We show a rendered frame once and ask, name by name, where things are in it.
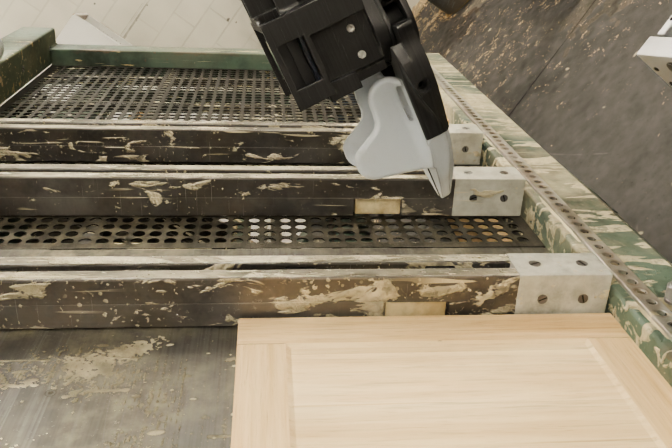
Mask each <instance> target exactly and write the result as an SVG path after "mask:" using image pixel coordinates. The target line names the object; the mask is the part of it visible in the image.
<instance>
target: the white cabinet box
mask: <svg viewBox="0 0 672 448"><path fill-rule="evenodd" d="M56 43H57V44H75V45H117V46H133V45H132V44H130V43H129V42H127V41H126V40H124V39H123V38H121V37H120V36H119V35H117V34H116V33H114V32H113V31H111V30H110V29H109V28H107V27H106V26H104V25H103V24H101V23H100V22H99V21H97V20H96V19H94V18H93V17H91V16H90V15H89V14H87V13H74V14H73V15H72V16H71V18H70V19H69V21H68V22H67V24H66V25H65V27H64V28H63V30H62V31H61V33H60V34H59V36H58V37H57V39H56ZM51 65H52V64H51ZM51 65H49V66H48V67H47V68H49V67H50V66H51ZM47 68H46V69H47ZM46 69H44V70H43V71H42V72H41V73H43V72H44V71H45V70H46ZM41 73H39V74H38V75H37V76H36V77H38V76H39V75H40V74H41ZM36 77H34V78H33V79H32V80H31V81H33V80H34V79H35V78H36ZM31 81H29V82H28V83H27V84H26V85H28V84H29V83H30V82H31ZM26 85H25V86H26ZM25 86H24V87H25ZM24 87H23V88H24Z"/></svg>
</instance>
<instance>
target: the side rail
mask: <svg viewBox="0 0 672 448"><path fill-rule="evenodd" d="M50 51H51V52H52V65H62V66H109V67H156V68H204V69H251V70H273V69H272V67H271V65H270V63H269V61H268V59H267V57H266V55H265V53H264V51H263V49H241V48H200V47H158V46H117V45H75V44H57V45H56V46H54V47H53V48H51V49H50Z"/></svg>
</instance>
